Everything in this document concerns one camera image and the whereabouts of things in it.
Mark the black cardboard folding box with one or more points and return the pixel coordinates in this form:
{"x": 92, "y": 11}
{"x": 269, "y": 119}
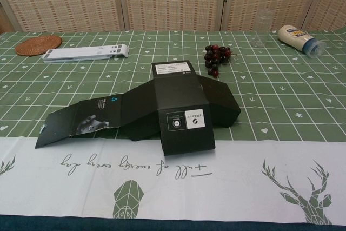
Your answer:
{"x": 183, "y": 101}

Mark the bunch of dark red grapes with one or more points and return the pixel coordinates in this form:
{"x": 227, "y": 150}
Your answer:
{"x": 216, "y": 55}

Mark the green checked deer tablecloth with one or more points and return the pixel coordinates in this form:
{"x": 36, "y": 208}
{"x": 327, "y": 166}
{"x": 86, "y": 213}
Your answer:
{"x": 270, "y": 93}

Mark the white folded laptop stand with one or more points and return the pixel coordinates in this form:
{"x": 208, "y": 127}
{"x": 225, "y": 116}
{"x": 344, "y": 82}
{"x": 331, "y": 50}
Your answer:
{"x": 81, "y": 53}

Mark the clear plastic cup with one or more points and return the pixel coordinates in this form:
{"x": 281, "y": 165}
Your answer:
{"x": 260, "y": 30}

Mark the mayonnaise squeeze bottle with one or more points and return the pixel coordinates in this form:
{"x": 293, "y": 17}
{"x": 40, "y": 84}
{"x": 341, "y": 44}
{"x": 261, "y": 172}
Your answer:
{"x": 292, "y": 36}

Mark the round woven rattan coaster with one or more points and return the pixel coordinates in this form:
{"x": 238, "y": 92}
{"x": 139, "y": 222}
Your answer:
{"x": 38, "y": 45}

